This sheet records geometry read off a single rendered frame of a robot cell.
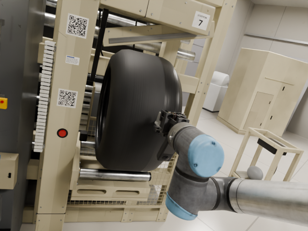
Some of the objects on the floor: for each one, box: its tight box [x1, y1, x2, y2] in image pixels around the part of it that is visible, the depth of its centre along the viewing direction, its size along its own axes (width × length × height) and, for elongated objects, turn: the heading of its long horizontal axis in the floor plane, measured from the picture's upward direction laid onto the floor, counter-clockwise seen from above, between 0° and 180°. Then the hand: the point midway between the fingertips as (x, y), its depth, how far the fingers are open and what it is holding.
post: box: [35, 0, 99, 231], centre depth 100 cm, size 13×13×250 cm
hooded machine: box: [202, 71, 229, 113], centre depth 723 cm, size 64×53×123 cm
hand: (158, 123), depth 87 cm, fingers closed
